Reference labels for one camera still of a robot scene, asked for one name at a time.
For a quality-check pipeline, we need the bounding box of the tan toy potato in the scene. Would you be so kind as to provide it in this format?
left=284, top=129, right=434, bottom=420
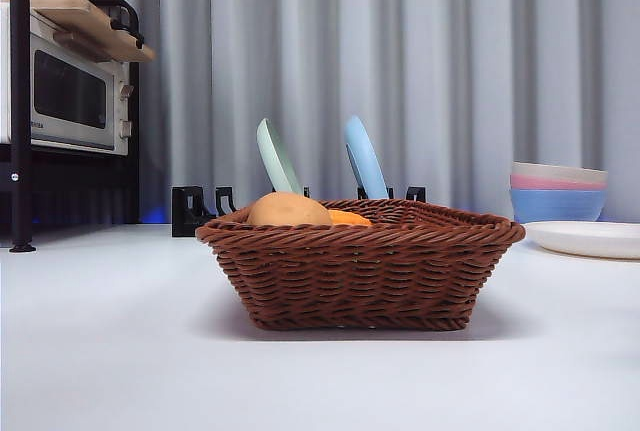
left=247, top=191, right=334, bottom=227

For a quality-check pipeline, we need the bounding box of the orange toy corn cob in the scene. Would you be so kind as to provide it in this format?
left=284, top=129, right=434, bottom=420
left=327, top=209, right=374, bottom=228

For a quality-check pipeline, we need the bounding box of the brown wicker basket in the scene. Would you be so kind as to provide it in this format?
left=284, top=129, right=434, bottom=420
left=195, top=198, right=527, bottom=333

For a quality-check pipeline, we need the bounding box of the pale blue plate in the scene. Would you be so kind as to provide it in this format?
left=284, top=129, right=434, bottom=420
left=343, top=115, right=390, bottom=201

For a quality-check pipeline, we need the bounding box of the pale green plate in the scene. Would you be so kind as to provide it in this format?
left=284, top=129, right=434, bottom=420
left=256, top=118, right=304, bottom=196

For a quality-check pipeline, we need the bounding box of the black dish rack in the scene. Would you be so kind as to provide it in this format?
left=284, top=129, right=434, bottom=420
left=171, top=184, right=427, bottom=238

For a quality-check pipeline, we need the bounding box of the grey curtain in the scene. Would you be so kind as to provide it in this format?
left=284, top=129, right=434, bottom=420
left=0, top=0, right=640, bottom=225

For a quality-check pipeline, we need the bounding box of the pink bowl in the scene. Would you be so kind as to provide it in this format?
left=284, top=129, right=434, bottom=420
left=510, top=174, right=609, bottom=191

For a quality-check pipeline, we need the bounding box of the blue bowl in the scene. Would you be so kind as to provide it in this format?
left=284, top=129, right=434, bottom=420
left=510, top=188, right=608, bottom=225

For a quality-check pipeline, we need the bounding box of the cream bowl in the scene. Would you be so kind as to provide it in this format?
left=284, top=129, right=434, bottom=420
left=510, top=161, right=609, bottom=185

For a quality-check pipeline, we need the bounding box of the white flat plate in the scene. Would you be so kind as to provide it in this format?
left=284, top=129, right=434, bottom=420
left=522, top=220, right=640, bottom=260

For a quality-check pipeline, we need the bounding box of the wooden cutting board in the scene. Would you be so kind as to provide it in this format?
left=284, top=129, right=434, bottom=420
left=27, top=0, right=156, bottom=63

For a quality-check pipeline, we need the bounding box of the white toaster oven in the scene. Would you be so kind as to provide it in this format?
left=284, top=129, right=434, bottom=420
left=0, top=0, right=134, bottom=157

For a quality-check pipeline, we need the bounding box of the black metal handle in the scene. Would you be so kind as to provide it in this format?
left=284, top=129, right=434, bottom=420
left=85, top=0, right=145, bottom=50

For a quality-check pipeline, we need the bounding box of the black metal shelf frame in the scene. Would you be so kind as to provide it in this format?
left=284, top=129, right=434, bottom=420
left=0, top=0, right=141, bottom=254

